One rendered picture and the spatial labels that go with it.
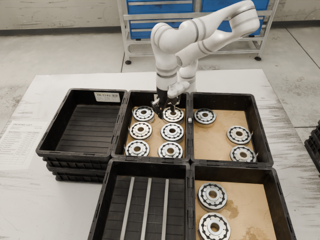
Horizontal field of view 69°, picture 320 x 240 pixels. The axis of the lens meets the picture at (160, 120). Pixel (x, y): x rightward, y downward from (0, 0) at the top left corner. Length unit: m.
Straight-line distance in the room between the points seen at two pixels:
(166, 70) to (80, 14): 3.20
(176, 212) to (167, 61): 0.52
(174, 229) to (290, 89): 2.34
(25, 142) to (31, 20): 2.97
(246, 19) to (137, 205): 0.75
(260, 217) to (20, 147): 1.16
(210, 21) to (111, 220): 0.74
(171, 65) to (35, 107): 1.05
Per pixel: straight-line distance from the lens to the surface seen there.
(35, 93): 1.72
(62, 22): 4.02
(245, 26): 0.88
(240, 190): 0.96
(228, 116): 1.19
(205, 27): 0.78
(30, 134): 1.45
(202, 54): 1.09
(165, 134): 1.03
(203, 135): 1.08
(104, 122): 1.17
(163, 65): 0.75
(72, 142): 1.13
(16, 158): 1.37
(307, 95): 2.93
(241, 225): 0.91
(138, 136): 1.03
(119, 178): 0.96
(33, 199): 1.20
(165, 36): 0.69
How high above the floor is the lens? 1.65
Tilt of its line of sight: 47 degrees down
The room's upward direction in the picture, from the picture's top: 2 degrees counter-clockwise
